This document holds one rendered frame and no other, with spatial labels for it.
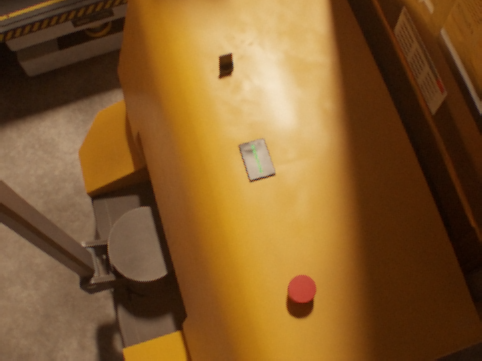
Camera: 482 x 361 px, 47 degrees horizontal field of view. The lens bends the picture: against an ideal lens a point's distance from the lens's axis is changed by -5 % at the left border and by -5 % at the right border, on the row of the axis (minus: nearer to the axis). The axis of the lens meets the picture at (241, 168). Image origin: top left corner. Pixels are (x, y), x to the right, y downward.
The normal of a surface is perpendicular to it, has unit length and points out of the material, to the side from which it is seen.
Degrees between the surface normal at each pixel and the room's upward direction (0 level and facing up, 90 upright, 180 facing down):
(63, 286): 0
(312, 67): 0
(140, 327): 0
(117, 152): 22
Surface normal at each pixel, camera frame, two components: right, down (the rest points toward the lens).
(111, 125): -0.36, -0.22
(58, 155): -0.01, -0.34
